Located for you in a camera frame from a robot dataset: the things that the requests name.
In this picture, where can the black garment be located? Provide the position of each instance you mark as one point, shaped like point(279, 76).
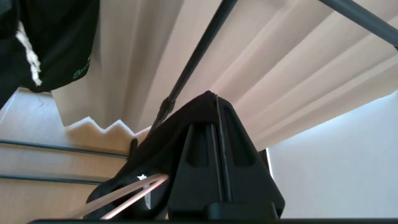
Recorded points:
point(164, 143)

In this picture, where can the black shorts with white logo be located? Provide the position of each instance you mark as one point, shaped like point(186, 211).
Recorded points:
point(62, 40)

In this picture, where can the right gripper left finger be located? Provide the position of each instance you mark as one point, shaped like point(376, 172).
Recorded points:
point(192, 183)

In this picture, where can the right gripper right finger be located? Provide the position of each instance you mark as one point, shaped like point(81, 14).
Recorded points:
point(255, 186)

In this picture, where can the black clothes rack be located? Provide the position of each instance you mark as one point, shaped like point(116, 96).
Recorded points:
point(199, 53)

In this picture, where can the beige curtain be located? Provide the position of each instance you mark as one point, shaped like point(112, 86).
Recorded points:
point(264, 68)

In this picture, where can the pink clothes hanger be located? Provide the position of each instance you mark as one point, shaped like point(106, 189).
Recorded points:
point(130, 189)

